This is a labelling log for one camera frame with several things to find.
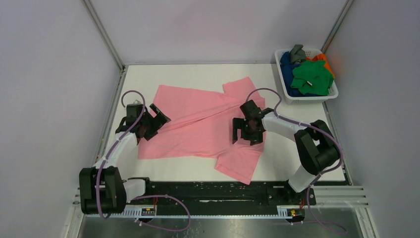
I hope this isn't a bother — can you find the pink t shirt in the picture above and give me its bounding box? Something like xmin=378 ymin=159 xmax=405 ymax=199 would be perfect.
xmin=138 ymin=77 xmax=265 ymax=184

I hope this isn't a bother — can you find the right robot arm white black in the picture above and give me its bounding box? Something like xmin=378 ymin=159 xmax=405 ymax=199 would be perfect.
xmin=232 ymin=100 xmax=342 ymax=193

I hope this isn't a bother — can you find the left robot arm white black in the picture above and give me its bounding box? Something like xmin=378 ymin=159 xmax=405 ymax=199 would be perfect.
xmin=79 ymin=103 xmax=171 ymax=217

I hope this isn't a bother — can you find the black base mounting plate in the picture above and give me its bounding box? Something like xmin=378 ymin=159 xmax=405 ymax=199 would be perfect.
xmin=131 ymin=181 xmax=316 ymax=216

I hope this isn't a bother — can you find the blue t shirt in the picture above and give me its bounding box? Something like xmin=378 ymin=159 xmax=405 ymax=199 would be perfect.
xmin=280 ymin=52 xmax=317 ymax=97

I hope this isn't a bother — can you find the green t shirt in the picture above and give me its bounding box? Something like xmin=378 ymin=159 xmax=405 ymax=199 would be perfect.
xmin=291 ymin=60 xmax=334 ymax=96

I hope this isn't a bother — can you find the grey t shirt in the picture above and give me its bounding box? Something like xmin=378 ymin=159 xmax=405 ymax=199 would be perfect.
xmin=289 ymin=44 xmax=306 ymax=64

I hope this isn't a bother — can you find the white plastic laundry basket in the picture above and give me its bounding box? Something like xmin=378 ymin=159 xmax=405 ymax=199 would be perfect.
xmin=274 ymin=48 xmax=339 ymax=105

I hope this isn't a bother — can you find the orange t shirt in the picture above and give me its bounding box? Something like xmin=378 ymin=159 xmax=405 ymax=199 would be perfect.
xmin=306 ymin=53 xmax=335 ymax=79

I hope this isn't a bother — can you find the white slotted cable duct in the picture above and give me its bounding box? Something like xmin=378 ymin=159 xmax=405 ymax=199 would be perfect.
xmin=86 ymin=205 xmax=306 ymax=220

